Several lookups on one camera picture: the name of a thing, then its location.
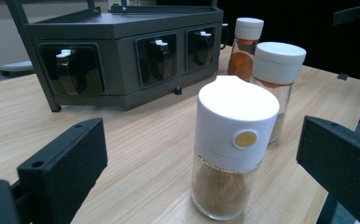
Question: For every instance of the grey table clip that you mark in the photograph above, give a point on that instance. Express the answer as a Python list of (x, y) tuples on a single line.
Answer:
[(343, 76)]

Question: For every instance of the dark grey corner spice rack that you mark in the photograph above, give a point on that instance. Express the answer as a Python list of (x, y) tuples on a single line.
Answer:
[(122, 28)]

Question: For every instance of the white spout-cap brown spice bottle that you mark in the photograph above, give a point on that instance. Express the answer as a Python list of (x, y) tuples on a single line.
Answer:
[(234, 109)]

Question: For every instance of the black rack hook white tip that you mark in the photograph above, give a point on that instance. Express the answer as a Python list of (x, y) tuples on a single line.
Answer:
[(223, 31), (64, 71), (204, 46), (161, 59)]

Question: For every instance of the round-lid orange powder spice jar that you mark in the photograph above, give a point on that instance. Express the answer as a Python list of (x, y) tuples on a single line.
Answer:
[(248, 28)]

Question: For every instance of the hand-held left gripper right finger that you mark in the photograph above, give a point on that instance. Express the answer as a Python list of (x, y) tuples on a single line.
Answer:
[(339, 155)]

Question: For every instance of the grey round stand base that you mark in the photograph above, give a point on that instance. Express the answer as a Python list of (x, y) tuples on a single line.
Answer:
[(16, 67)]

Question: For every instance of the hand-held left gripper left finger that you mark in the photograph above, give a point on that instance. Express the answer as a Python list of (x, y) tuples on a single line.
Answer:
[(63, 168)]

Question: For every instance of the round-lid tan powder spice jar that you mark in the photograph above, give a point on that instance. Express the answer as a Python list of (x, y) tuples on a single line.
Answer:
[(277, 59)]

